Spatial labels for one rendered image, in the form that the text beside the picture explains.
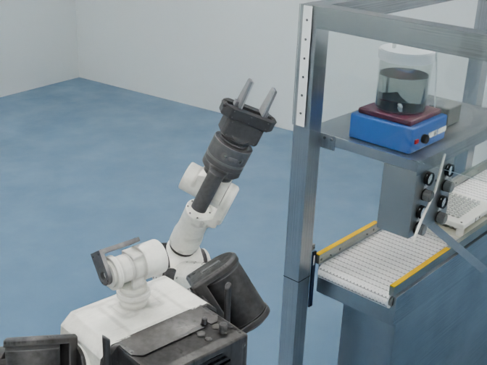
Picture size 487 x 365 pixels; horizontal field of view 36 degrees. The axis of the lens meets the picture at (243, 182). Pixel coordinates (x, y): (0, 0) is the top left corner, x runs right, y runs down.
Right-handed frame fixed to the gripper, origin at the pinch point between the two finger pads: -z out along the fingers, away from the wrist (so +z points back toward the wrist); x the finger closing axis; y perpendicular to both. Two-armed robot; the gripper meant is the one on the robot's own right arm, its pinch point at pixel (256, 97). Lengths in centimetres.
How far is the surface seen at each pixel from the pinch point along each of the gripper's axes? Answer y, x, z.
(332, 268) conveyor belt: 41, -64, 56
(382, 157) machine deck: 32, -53, 14
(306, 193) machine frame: 43, -44, 36
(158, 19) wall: 526, -80, 133
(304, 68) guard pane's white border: 49, -27, 3
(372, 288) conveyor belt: 28, -71, 52
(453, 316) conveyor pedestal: 54, -128, 69
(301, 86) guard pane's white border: 49, -29, 8
